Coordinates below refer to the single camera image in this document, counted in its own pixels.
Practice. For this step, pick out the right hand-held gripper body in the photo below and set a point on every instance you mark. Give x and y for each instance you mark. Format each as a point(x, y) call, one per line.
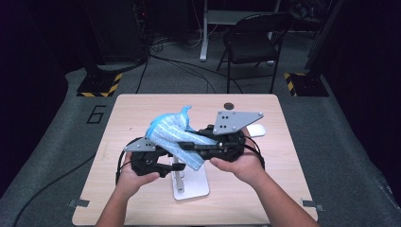
point(233, 121)

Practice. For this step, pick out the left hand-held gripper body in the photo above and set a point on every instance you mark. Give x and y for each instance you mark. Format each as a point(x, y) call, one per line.
point(145, 160)

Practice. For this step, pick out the white desk lamp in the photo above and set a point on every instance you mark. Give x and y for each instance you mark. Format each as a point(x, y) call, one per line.
point(195, 186)

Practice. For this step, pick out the blue striped cloth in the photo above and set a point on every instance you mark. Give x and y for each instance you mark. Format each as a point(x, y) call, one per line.
point(170, 132)

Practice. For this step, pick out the person's left hand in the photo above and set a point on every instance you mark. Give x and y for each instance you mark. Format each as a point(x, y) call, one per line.
point(134, 184)

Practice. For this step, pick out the person's right hand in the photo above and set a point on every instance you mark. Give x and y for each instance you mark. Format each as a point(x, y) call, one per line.
point(249, 168)

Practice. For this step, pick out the dark round table grommet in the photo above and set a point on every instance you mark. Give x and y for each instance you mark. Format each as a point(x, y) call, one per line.
point(229, 106)

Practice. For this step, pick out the black folding chair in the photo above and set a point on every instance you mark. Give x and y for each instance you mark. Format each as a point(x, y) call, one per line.
point(249, 47)

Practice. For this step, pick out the black stand with striped base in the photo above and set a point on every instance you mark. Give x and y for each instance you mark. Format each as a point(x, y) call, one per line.
point(97, 85)
point(309, 85)

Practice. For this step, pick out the black cabinet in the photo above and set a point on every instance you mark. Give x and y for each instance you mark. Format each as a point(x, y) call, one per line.
point(116, 31)

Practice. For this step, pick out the white metal desk frame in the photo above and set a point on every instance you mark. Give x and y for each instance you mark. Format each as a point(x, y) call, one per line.
point(204, 47)

